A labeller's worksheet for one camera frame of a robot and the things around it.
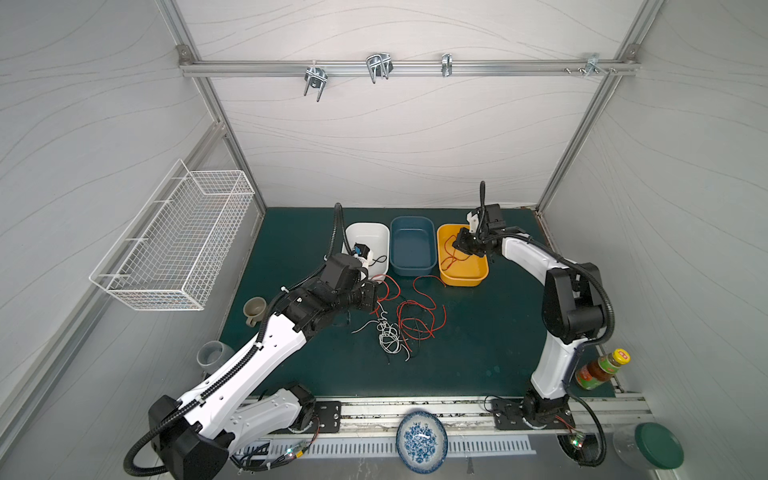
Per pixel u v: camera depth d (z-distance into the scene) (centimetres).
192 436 37
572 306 51
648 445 62
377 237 108
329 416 73
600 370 70
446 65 78
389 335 86
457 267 101
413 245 108
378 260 104
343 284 55
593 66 77
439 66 78
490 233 77
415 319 88
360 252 65
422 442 70
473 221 91
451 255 107
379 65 77
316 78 80
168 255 68
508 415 74
